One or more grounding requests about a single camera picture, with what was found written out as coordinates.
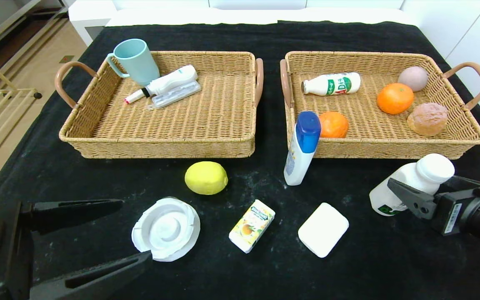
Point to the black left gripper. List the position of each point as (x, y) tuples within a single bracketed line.
[(11, 246)]

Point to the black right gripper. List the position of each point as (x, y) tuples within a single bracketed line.
[(451, 215)]

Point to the large white milk bottle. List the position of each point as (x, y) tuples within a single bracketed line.
[(427, 171)]

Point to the white soap bar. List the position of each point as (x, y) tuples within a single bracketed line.
[(323, 230)]

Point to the white bottle blue cap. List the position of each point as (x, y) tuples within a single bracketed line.
[(300, 162)]

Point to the brown bread bun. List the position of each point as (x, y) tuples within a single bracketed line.
[(427, 119)]

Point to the orange fruit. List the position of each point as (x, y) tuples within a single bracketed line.
[(335, 124), (395, 98)]

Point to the pale pink egg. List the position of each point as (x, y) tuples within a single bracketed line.
[(413, 78)]

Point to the yellow lemon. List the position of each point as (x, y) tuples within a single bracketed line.
[(206, 178)]

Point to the small white green-label bottle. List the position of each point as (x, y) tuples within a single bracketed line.
[(331, 83)]

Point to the small yellow juice carton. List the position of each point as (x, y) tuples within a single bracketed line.
[(251, 226)]

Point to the clear plastic toothbrush case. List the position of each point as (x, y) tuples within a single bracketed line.
[(178, 94)]

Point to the black tablecloth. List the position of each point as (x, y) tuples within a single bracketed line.
[(265, 275)]

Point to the white tube red tip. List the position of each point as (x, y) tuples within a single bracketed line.
[(168, 80)]

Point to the light blue mug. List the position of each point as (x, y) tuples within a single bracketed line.
[(137, 61)]

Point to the white table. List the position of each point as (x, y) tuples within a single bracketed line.
[(79, 16)]

